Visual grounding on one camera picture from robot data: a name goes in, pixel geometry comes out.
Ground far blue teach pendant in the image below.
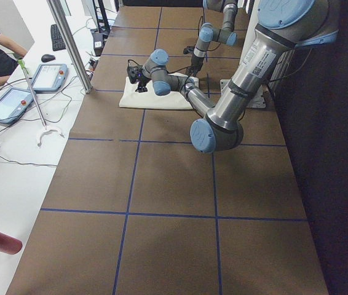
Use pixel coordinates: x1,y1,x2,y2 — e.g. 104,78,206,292
31,63,68,93

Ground aluminium frame post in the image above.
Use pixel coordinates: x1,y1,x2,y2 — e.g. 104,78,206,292
47,0,92,93

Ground black computer mouse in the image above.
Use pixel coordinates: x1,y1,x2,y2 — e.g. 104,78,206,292
41,54,56,63

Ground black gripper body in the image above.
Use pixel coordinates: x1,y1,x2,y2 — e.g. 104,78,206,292
137,75,150,89
189,55,204,74

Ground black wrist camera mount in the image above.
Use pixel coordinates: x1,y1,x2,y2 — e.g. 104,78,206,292
183,46,194,55
127,65,143,84

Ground cream long-sleeve cat shirt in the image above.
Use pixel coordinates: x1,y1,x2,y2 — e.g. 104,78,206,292
119,77,192,110

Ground near blue teach pendant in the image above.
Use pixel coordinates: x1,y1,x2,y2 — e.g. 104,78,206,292
0,87,33,124

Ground black keyboard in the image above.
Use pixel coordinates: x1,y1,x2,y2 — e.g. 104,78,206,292
50,24,66,52

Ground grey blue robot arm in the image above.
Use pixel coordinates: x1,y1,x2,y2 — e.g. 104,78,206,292
127,1,341,153
186,0,238,76

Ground metal reacher grabber stick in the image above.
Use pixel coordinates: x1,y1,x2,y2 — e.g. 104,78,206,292
18,58,64,147

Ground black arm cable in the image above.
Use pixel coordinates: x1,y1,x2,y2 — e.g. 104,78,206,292
127,59,212,99

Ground blue teach pendant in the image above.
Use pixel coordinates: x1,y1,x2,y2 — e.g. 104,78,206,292
0,87,33,124
31,63,68,93

